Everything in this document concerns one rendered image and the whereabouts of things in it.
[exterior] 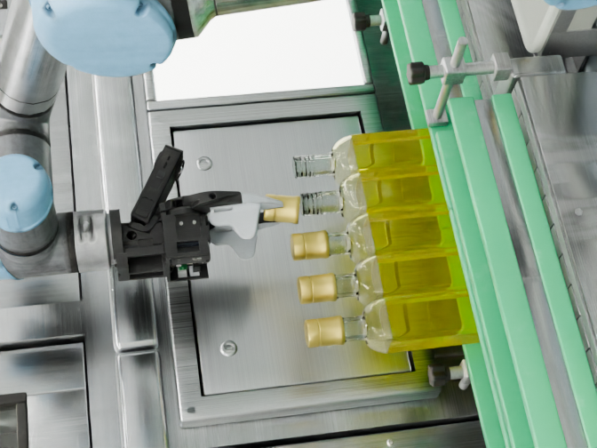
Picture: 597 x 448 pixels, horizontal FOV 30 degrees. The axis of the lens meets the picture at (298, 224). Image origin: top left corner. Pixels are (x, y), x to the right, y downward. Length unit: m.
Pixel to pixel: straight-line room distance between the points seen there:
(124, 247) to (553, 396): 0.53
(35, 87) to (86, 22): 0.35
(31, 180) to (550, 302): 0.59
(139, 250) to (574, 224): 0.51
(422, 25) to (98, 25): 0.70
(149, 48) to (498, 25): 0.70
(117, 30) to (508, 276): 0.55
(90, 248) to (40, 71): 0.23
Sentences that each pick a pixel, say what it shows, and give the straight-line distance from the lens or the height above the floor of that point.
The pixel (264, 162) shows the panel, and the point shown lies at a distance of 1.59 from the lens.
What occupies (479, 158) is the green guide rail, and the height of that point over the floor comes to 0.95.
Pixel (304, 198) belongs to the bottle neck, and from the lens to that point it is 1.40.
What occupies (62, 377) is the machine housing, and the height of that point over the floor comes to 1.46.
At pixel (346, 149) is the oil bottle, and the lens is 1.43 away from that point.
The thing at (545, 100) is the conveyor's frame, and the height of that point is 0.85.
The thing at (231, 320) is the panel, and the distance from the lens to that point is 1.48.
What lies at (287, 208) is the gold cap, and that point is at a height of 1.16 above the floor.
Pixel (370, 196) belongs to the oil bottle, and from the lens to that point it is 1.40.
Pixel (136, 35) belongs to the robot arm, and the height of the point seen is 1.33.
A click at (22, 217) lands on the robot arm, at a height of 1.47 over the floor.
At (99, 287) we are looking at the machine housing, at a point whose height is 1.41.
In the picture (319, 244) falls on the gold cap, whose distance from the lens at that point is 1.37.
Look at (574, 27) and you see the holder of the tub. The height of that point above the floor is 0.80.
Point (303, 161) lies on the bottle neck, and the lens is 1.43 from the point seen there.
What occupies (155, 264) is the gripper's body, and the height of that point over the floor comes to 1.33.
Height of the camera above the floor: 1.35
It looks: 8 degrees down
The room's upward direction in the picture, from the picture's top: 96 degrees counter-clockwise
